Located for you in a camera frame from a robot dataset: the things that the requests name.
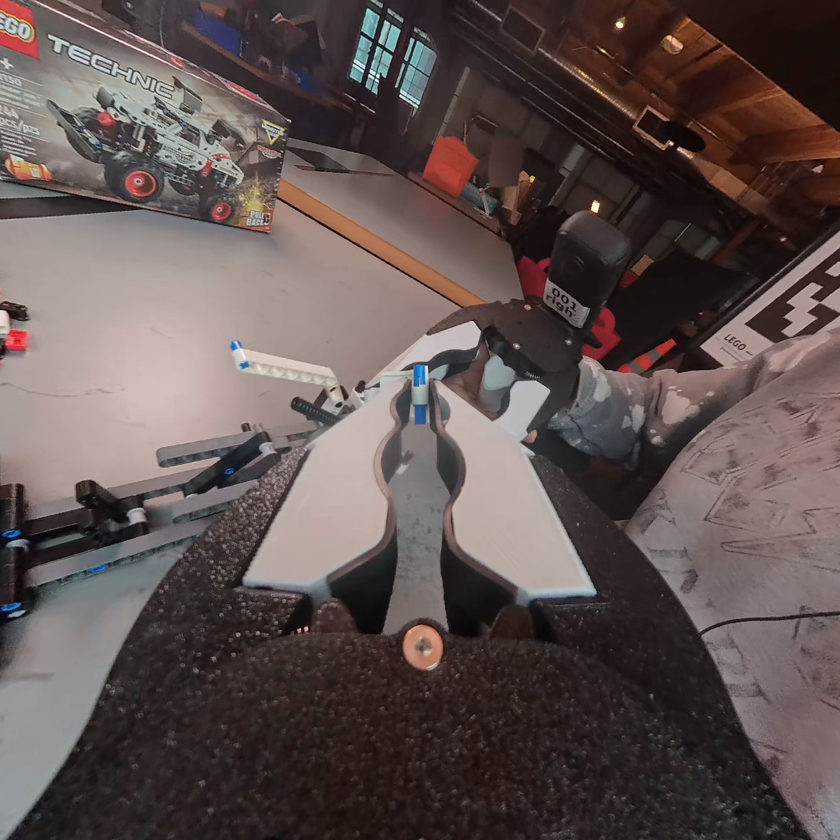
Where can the black white marker board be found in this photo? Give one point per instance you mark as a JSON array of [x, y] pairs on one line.
[[787, 308]]

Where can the paned window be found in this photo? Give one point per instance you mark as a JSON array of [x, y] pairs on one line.
[[374, 46], [418, 72]]

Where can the grey table orange edge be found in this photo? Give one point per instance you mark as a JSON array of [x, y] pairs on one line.
[[394, 210]]

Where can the orange plastic object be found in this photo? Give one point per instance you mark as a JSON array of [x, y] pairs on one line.
[[449, 167]]

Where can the grey black toy chassis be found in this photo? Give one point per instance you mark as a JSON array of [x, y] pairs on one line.
[[210, 453]]

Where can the white spotted toy panel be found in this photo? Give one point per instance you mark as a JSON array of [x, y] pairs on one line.
[[420, 384]]

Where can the red plastic object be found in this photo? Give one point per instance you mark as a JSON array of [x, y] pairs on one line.
[[535, 272]]

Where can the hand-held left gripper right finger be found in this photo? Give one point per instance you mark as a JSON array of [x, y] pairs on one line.
[[512, 525]]

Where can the person's right hand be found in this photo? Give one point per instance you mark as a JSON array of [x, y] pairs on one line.
[[472, 384]]

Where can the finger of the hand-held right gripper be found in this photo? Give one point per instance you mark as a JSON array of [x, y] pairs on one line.
[[525, 407], [446, 341]]

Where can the person's right forearm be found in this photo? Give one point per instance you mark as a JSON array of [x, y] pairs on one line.
[[623, 420]]

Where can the pile of red white pieces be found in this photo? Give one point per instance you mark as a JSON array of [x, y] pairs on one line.
[[16, 339]]

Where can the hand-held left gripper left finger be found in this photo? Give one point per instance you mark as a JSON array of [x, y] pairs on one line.
[[321, 518]]

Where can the grey desk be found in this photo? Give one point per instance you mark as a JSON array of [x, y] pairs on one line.
[[164, 295]]

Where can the toy truck box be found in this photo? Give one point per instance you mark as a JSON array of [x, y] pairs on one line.
[[164, 131]]

